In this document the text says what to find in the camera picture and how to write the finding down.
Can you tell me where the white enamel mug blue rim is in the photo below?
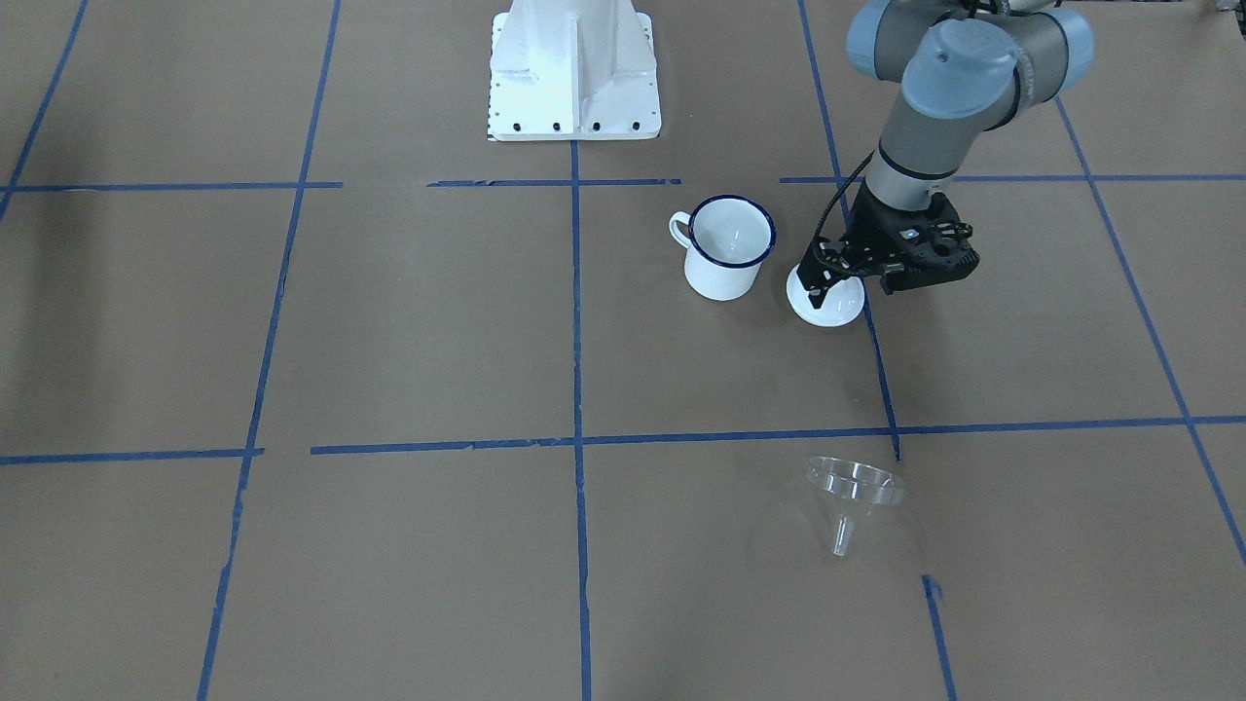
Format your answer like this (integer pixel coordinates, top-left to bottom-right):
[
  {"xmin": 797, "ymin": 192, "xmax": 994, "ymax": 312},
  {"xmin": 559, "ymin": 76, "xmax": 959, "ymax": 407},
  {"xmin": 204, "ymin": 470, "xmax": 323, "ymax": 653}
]
[{"xmin": 668, "ymin": 195, "xmax": 776, "ymax": 303}]

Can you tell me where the clear plastic funnel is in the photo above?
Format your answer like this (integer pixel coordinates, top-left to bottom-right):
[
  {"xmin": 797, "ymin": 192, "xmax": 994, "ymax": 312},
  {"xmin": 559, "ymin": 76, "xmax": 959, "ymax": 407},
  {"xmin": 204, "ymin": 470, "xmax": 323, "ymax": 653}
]
[{"xmin": 807, "ymin": 456, "xmax": 907, "ymax": 559}]

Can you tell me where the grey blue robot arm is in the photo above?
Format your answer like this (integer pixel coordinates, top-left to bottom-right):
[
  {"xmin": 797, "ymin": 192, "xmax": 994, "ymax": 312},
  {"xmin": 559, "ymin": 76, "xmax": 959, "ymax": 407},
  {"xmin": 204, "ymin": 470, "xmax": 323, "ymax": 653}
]
[{"xmin": 795, "ymin": 1, "xmax": 1096, "ymax": 308}]

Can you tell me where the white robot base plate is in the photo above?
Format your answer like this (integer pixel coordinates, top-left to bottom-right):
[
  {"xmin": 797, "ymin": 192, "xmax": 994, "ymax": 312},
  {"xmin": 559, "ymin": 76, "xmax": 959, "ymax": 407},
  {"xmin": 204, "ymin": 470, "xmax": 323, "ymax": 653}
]
[{"xmin": 487, "ymin": 1, "xmax": 663, "ymax": 142}]

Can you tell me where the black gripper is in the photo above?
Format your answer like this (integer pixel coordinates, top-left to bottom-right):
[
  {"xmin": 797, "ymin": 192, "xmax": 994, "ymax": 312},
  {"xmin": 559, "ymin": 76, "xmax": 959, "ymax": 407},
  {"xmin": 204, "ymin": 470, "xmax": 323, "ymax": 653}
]
[{"xmin": 797, "ymin": 191, "xmax": 982, "ymax": 296}]

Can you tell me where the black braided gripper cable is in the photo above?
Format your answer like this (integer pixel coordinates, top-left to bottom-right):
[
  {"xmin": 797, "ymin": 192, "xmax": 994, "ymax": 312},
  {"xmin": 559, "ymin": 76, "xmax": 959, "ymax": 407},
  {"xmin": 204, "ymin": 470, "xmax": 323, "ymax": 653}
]
[{"xmin": 804, "ymin": 151, "xmax": 877, "ymax": 293}]

